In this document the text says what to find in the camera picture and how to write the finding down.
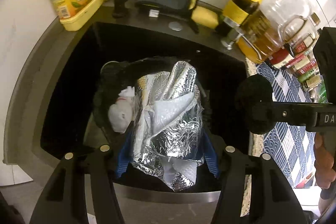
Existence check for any person's right forearm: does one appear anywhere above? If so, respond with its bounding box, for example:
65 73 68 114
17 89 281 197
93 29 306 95
318 185 335 214

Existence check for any black trash bag bin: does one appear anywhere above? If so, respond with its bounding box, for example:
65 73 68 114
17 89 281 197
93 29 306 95
93 56 211 140

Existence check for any round steel sink plug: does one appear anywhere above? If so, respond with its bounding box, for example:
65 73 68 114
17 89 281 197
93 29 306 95
169 22 183 31

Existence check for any yellow sponge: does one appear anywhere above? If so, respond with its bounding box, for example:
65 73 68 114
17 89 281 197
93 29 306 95
189 0 219 30

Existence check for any soy sauce jug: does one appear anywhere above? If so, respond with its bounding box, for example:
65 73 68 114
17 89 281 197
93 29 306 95
269 12 320 69

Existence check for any silver foil bag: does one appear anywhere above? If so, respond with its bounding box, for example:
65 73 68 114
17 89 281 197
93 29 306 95
130 61 204 192

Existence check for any person's right hand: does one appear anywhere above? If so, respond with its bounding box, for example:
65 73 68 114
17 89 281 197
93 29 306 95
314 132 335 189

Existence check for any black kitchen sink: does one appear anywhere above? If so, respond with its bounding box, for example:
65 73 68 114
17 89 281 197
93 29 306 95
3 0 253 204

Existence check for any small seasoning bottle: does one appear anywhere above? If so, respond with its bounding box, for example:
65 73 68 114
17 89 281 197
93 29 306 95
303 75 322 91

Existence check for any steel soap dispenser pump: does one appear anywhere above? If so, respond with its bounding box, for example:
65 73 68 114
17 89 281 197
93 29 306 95
221 16 253 51

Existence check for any red label sauce bottle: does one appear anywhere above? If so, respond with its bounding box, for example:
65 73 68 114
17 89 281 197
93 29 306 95
287 52 315 74

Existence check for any black sock ball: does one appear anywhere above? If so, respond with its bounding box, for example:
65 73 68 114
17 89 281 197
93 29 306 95
238 74 276 135

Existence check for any cooking oil jug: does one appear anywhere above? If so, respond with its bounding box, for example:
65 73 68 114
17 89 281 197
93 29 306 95
237 0 321 64

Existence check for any green tea bottle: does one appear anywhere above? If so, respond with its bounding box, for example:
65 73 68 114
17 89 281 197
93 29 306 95
298 68 319 83

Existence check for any blue white patterned tablecloth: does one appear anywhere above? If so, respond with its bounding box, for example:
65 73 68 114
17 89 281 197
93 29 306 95
246 59 315 188

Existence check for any white sock orange band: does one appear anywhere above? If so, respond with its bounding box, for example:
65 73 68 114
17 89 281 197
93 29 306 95
108 86 135 134

